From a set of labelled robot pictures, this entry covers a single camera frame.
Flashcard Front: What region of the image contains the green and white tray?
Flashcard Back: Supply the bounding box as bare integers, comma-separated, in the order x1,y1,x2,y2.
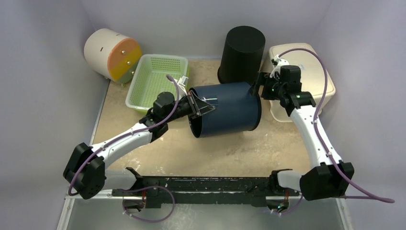
125,54,189,113

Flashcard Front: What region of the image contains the cream perforated plastic basket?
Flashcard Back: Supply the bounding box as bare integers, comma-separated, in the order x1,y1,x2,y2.
260,43,325,122

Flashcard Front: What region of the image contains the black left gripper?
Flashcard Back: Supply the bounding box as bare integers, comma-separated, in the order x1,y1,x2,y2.
165,91,214,124

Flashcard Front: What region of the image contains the aluminium frame rail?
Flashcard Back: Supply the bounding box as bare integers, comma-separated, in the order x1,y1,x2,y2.
336,196,347,211

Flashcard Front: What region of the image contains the large black plastic bin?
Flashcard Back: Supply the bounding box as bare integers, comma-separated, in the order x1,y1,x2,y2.
217,25,266,85

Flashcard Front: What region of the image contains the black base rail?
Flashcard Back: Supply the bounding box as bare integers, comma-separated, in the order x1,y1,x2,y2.
112,168,299,209

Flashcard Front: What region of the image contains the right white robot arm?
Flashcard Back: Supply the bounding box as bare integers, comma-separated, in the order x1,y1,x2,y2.
250,65,355,201

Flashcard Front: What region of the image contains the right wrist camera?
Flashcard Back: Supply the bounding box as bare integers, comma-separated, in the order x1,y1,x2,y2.
270,55,290,80

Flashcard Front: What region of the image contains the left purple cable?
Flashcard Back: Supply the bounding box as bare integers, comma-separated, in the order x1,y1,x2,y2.
68,74,180,197

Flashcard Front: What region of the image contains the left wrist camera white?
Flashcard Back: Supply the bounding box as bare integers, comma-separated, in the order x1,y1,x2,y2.
176,75,189,93

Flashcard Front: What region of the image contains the white drum with coloured drawers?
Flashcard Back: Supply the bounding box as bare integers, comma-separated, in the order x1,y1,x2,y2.
84,28,142,84

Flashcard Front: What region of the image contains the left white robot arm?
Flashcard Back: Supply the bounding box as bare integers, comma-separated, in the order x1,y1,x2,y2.
63,90,218,199

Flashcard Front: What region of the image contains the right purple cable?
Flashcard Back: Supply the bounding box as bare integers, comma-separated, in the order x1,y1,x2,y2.
272,47,395,217

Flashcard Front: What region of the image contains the dark blue bin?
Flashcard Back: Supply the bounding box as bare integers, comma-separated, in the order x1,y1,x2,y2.
188,82,262,138

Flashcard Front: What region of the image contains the purple cable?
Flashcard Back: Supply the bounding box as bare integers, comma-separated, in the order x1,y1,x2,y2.
272,47,395,217
68,74,180,197

